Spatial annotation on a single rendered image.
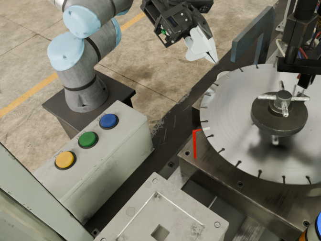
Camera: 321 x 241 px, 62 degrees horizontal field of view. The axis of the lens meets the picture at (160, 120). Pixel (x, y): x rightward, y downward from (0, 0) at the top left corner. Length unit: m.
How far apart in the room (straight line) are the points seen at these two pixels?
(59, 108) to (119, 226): 0.58
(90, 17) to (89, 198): 0.42
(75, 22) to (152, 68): 1.63
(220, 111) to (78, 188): 0.36
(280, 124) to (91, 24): 0.47
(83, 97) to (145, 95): 1.15
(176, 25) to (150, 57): 1.79
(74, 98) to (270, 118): 0.62
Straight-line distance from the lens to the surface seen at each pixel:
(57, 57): 0.85
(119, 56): 2.48
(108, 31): 0.94
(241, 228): 0.68
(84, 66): 0.87
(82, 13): 0.67
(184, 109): 0.88
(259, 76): 0.69
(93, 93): 0.93
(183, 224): 0.53
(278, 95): 0.57
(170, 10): 0.63
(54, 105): 1.04
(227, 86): 0.66
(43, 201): 0.44
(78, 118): 0.95
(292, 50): 0.59
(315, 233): 0.31
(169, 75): 2.17
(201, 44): 0.63
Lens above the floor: 1.40
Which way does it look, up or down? 49 degrees down
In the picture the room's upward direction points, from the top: 10 degrees counter-clockwise
